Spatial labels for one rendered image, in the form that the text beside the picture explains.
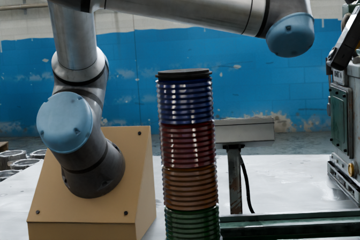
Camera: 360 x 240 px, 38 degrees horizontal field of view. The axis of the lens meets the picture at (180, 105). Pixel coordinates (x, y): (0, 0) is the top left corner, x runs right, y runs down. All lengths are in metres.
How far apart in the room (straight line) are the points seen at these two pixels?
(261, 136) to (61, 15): 0.46
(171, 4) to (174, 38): 5.87
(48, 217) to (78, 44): 0.42
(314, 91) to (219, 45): 1.28
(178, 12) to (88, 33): 0.31
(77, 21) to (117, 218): 0.45
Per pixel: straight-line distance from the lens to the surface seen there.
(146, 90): 6.81
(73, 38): 1.06
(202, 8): 0.81
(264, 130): 1.09
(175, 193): 0.55
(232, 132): 1.08
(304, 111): 6.58
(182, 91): 0.52
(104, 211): 1.22
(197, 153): 0.54
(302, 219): 0.98
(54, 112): 1.11
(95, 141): 1.13
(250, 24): 0.83
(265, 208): 1.40
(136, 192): 1.22
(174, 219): 0.56
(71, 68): 1.13
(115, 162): 1.22
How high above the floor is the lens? 1.25
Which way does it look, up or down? 7 degrees down
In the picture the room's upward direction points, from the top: 3 degrees counter-clockwise
